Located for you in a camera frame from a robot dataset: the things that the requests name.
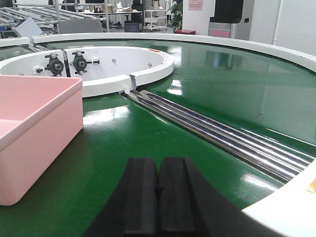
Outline white inner conveyor ring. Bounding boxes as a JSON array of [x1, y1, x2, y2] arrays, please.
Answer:
[[0, 46, 175, 98]]

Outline black bearing mount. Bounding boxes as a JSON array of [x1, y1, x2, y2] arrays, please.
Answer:
[[35, 53, 64, 77], [72, 51, 100, 75]]

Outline dark storage crate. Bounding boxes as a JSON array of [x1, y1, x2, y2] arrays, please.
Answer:
[[124, 21, 140, 33]]

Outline black bearing mount right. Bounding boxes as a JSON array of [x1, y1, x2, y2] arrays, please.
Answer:
[[72, 51, 100, 75]]

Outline green potted plant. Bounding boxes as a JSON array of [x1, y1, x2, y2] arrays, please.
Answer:
[[170, 0, 183, 30]]

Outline black bearing mount left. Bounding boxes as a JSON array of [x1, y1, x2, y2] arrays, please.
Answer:
[[35, 53, 64, 77]]

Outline white rolling cart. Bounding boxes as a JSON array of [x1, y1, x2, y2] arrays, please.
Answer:
[[143, 9, 167, 31]]

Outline pink plastic bin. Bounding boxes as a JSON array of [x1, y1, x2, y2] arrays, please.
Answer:
[[0, 75, 83, 206]]

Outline white outer conveyor rim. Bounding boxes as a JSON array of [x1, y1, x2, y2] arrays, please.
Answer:
[[0, 33, 316, 72]]

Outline steel conveyor rollers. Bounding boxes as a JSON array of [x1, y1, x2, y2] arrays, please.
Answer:
[[126, 90, 314, 184]]

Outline roller conveyor rack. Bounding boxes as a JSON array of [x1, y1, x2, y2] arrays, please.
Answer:
[[0, 6, 96, 27]]

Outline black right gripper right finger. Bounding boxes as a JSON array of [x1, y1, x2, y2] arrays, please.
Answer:
[[158, 157, 250, 237]]

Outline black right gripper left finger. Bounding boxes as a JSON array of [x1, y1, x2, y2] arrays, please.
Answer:
[[83, 158, 158, 237]]

